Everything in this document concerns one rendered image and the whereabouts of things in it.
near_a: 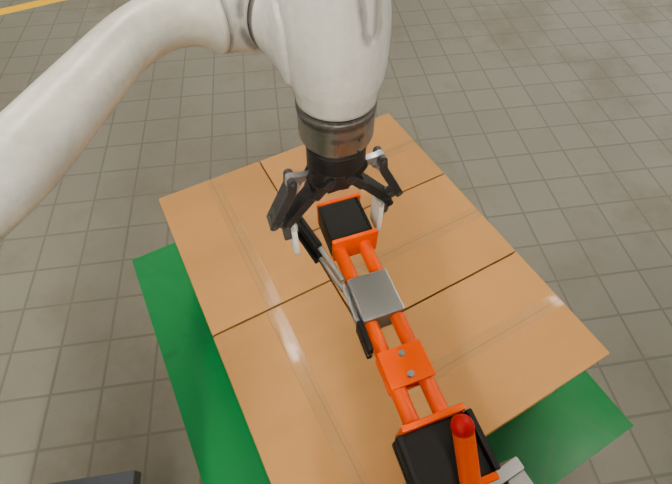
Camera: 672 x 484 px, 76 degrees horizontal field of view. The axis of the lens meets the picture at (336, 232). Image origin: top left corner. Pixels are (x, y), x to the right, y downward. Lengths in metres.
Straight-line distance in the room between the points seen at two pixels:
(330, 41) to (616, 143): 2.73
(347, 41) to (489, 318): 1.13
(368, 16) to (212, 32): 0.18
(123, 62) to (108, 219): 2.06
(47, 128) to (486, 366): 1.20
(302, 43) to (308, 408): 1.02
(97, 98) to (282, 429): 1.00
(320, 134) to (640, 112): 2.98
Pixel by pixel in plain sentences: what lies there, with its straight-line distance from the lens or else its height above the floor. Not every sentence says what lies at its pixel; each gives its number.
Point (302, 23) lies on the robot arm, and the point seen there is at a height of 1.57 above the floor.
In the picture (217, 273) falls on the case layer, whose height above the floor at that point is 0.54.
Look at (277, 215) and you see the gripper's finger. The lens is 0.59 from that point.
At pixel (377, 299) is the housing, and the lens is 0.62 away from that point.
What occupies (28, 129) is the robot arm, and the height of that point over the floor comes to 1.55.
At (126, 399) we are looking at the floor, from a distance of 2.00.
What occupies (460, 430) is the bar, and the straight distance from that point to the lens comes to 0.47.
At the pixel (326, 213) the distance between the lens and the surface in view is 0.69.
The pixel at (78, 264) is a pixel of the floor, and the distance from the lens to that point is 2.40.
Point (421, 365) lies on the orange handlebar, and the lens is 0.59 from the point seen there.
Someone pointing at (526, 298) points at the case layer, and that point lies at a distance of 1.49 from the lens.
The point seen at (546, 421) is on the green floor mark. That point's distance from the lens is 1.98.
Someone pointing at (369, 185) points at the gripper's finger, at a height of 1.32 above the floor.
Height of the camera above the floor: 1.77
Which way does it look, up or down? 55 degrees down
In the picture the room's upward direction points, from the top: straight up
